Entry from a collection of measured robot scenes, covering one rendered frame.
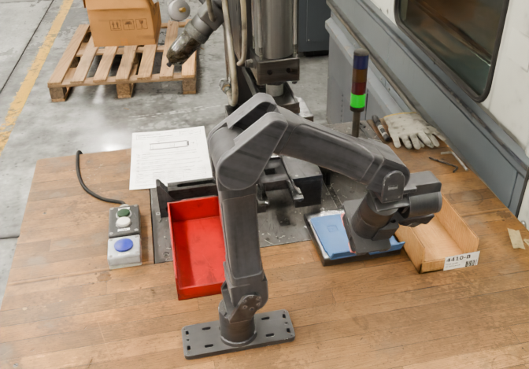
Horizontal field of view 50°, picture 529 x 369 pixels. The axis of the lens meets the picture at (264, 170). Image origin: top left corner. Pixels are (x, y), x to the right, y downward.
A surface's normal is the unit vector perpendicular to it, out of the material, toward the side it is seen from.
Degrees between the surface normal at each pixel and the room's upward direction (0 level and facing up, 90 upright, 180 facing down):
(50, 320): 0
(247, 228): 90
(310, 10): 90
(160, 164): 1
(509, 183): 90
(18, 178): 0
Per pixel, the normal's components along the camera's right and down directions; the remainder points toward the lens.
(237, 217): 0.19, 0.58
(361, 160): 0.09, 0.41
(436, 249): -0.02, -0.84
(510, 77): -0.99, 0.10
